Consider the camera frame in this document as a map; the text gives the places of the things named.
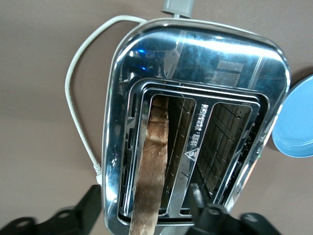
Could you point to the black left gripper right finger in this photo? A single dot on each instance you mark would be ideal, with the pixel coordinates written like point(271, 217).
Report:
point(215, 220)

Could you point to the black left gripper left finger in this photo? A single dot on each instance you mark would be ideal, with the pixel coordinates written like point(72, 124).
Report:
point(61, 220)

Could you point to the toasted bread slice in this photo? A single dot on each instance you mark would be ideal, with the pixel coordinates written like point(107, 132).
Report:
point(151, 159)

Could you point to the blue plate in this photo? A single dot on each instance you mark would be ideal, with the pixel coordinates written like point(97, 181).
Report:
point(298, 117)

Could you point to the beige chrome toaster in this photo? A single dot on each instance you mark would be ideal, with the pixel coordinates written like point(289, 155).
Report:
point(207, 61)

